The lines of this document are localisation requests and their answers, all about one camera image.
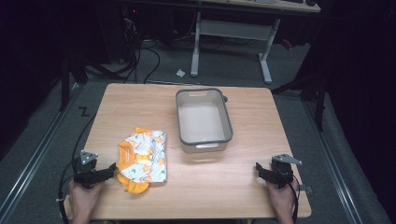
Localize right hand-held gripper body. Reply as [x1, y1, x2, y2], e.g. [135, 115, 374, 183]
[270, 153, 304, 189]

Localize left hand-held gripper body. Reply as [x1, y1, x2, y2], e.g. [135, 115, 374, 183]
[72, 150, 104, 189]

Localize orange and white baby garment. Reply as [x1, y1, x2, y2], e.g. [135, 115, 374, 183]
[116, 126, 168, 195]

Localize person's right hand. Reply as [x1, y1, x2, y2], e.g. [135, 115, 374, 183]
[265, 178, 301, 224]

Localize person's left hand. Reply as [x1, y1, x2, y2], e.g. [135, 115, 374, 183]
[68, 178, 106, 224]

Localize white basket with grey rim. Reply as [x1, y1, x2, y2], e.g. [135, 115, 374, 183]
[175, 87, 234, 154]

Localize black metal stand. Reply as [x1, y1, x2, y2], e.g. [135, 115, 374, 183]
[58, 46, 90, 112]

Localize small red object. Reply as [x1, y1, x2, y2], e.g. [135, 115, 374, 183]
[280, 38, 294, 51]

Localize dark computer tower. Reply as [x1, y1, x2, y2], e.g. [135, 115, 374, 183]
[101, 4, 139, 64]

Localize desk with white metal legs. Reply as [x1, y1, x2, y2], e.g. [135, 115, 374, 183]
[189, 0, 322, 85]

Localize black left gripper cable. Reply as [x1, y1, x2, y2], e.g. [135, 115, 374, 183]
[57, 114, 97, 224]

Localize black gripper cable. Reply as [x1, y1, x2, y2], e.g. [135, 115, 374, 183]
[279, 167, 302, 224]
[57, 114, 97, 224]

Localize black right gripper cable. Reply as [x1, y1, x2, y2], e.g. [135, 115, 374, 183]
[279, 167, 302, 224]

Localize metal floor rail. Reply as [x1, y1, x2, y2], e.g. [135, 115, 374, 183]
[303, 99, 364, 224]
[0, 81, 82, 218]

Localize black floor cables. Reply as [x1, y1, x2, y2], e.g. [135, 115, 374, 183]
[83, 18, 162, 85]

